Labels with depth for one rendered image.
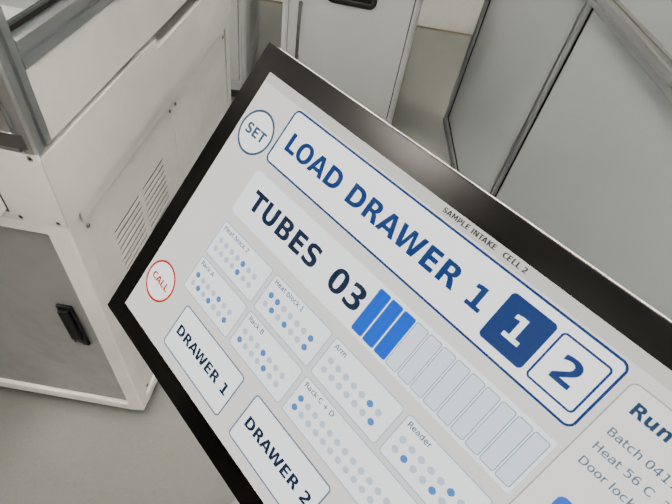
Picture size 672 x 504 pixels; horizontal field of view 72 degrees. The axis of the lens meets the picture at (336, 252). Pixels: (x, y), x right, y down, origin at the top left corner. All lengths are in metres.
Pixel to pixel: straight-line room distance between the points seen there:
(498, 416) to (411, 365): 0.06
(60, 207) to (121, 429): 0.85
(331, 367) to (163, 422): 1.19
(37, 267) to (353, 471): 0.79
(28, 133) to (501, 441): 0.67
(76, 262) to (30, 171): 0.21
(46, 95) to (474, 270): 0.64
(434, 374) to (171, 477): 1.19
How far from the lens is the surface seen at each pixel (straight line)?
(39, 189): 0.82
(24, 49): 0.75
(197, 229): 0.45
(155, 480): 1.46
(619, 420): 0.31
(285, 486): 0.40
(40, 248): 0.97
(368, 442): 0.35
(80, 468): 1.52
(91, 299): 1.02
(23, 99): 0.74
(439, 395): 0.33
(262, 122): 0.42
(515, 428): 0.32
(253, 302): 0.39
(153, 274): 0.48
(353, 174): 0.36
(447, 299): 0.32
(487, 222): 0.32
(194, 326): 0.44
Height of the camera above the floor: 1.38
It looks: 47 degrees down
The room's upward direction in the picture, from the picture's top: 12 degrees clockwise
